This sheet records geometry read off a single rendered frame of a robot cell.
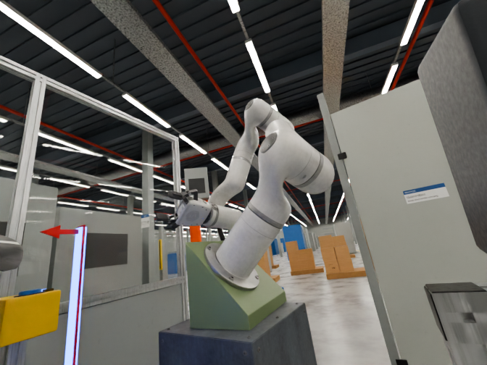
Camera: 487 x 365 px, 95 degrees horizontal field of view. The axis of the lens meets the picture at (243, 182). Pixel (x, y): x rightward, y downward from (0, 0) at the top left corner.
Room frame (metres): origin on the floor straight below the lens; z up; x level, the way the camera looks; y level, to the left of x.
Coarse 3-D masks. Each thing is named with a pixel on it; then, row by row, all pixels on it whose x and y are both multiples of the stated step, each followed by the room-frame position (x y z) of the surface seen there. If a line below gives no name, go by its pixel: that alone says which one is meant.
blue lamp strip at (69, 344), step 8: (80, 232) 0.42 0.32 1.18; (80, 240) 0.42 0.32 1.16; (80, 248) 0.42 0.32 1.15; (72, 272) 0.43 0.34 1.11; (72, 280) 0.43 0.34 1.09; (72, 288) 0.43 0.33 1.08; (72, 296) 0.43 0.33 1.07; (72, 304) 0.43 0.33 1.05; (72, 312) 0.43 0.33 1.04; (72, 320) 0.42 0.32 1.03; (72, 328) 0.42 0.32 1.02; (72, 336) 0.42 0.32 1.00; (72, 344) 0.42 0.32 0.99; (72, 352) 0.42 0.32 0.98; (64, 360) 0.43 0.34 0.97
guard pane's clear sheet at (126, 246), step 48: (0, 96) 0.76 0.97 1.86; (48, 96) 0.89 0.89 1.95; (0, 144) 0.78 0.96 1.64; (48, 144) 0.91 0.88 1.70; (96, 144) 1.09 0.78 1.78; (144, 144) 1.36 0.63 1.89; (0, 192) 0.80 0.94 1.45; (48, 192) 0.93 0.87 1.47; (96, 192) 1.11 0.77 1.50; (144, 192) 1.35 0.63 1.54; (48, 240) 0.95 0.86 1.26; (96, 240) 1.12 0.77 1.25; (144, 240) 1.35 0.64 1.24; (48, 288) 0.97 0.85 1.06; (96, 288) 1.13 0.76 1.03
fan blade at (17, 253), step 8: (8, 240) 0.34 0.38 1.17; (0, 248) 0.30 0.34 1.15; (8, 248) 0.31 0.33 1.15; (16, 248) 0.32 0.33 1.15; (0, 256) 0.28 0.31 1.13; (8, 256) 0.29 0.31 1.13; (16, 256) 0.30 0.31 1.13; (0, 264) 0.26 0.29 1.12; (8, 264) 0.27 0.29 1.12; (16, 264) 0.28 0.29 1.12
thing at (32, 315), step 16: (0, 304) 0.52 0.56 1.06; (16, 304) 0.52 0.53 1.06; (32, 304) 0.54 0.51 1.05; (48, 304) 0.57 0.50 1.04; (0, 320) 0.51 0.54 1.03; (16, 320) 0.52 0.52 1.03; (32, 320) 0.55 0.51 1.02; (48, 320) 0.57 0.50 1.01; (0, 336) 0.51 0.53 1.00; (16, 336) 0.53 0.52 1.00; (32, 336) 0.55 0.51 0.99
